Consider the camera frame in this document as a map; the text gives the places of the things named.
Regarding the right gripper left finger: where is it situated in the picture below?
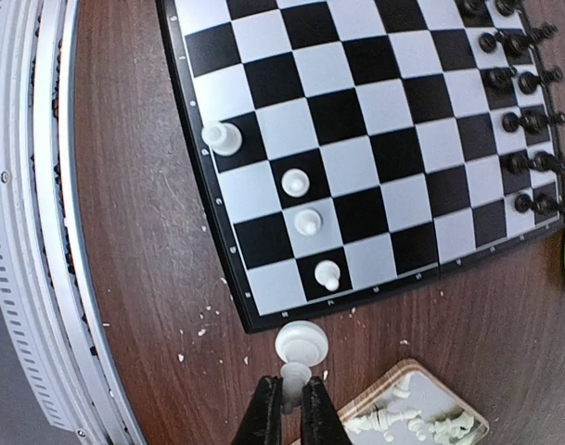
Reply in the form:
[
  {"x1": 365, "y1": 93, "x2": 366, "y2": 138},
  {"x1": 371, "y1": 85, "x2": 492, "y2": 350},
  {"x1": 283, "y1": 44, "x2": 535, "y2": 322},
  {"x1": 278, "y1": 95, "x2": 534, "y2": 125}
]
[{"x1": 232, "y1": 375, "x2": 283, "y2": 445}]

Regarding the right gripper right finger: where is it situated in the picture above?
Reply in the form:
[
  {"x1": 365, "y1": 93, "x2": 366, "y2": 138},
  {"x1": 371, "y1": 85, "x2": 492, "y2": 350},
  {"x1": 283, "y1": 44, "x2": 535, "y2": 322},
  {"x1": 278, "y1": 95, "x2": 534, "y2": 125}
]
[{"x1": 301, "y1": 376, "x2": 352, "y2": 445}]

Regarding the white pawn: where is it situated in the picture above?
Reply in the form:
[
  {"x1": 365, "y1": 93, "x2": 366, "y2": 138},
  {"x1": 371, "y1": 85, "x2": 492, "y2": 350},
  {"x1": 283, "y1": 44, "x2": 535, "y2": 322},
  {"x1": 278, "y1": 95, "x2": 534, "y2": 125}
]
[
  {"x1": 294, "y1": 209, "x2": 323, "y2": 236},
  {"x1": 315, "y1": 260, "x2": 341, "y2": 292},
  {"x1": 281, "y1": 169, "x2": 310, "y2": 197}
]

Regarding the black white chessboard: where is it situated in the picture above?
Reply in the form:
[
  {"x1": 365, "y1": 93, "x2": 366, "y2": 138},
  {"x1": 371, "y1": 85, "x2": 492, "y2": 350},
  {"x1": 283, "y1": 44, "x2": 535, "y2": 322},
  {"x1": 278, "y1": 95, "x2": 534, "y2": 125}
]
[{"x1": 157, "y1": 1, "x2": 565, "y2": 333}]

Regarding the white chess piece tall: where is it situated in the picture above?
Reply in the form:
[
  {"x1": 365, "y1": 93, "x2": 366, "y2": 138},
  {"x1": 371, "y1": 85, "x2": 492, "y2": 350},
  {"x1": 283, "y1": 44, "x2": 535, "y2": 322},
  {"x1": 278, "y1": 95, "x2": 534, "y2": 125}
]
[{"x1": 201, "y1": 121, "x2": 243, "y2": 157}]

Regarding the metal wooden tray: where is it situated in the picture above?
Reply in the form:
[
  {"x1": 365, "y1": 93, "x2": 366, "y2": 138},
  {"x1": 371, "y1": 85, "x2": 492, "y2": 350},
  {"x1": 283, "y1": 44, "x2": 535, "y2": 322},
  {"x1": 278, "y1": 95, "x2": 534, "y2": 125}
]
[{"x1": 338, "y1": 359, "x2": 489, "y2": 444}]

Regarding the front aluminium rail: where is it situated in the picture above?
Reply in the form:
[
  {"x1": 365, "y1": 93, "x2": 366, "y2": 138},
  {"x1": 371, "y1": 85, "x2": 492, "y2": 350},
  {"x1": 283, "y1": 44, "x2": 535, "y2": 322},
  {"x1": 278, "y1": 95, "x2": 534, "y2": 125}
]
[{"x1": 0, "y1": 1, "x2": 144, "y2": 444}]

